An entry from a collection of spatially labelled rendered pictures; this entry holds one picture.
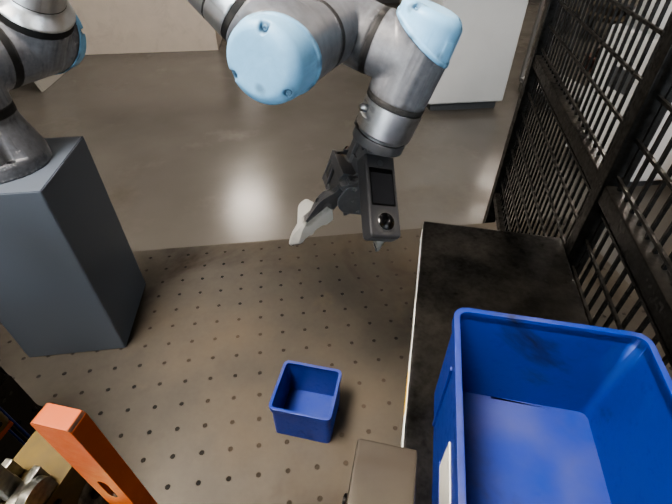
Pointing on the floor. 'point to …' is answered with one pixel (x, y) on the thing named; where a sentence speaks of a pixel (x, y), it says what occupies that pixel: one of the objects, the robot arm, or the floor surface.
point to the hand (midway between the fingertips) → (336, 252)
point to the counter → (143, 26)
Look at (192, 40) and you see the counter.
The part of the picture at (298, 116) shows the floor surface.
